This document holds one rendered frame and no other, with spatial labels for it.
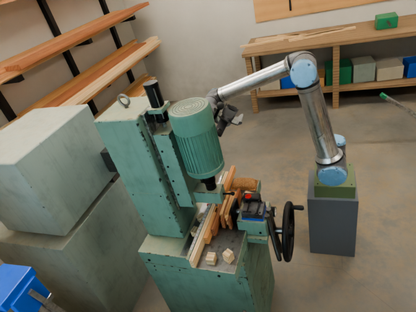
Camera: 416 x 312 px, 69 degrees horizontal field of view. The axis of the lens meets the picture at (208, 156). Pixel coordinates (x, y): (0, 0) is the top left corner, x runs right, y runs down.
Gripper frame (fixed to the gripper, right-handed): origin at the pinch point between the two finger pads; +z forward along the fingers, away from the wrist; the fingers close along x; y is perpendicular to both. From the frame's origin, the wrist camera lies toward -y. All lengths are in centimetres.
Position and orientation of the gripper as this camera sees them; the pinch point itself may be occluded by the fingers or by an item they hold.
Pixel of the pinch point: (227, 116)
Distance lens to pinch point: 146.0
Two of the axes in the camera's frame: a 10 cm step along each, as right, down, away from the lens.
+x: 8.8, 4.7, 0.3
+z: 0.2, 0.3, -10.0
